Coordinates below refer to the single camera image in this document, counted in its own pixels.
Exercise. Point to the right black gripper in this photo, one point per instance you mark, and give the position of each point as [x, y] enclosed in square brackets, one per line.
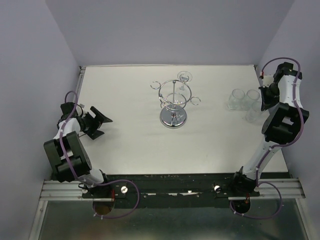
[266, 102]

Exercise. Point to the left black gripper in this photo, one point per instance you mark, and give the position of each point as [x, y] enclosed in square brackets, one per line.
[96, 123]

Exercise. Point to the clear wine glass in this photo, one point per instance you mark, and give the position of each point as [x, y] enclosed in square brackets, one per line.
[235, 99]

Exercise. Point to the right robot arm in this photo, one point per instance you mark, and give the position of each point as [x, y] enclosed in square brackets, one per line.
[280, 93]

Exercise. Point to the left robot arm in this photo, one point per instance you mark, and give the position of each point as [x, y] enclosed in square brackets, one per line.
[66, 154]

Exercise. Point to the chrome wine glass rack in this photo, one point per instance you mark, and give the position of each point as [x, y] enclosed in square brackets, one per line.
[173, 114]

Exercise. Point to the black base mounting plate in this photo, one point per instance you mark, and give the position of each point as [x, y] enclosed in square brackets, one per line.
[163, 191]

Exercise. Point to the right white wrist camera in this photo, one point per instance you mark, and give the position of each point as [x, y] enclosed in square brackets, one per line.
[267, 80]

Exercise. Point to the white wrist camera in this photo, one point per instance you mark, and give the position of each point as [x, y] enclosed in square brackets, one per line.
[81, 111]
[267, 80]

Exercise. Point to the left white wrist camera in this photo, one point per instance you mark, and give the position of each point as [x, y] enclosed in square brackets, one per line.
[81, 111]

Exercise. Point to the aluminium rail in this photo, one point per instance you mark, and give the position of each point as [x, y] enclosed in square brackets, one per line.
[269, 189]

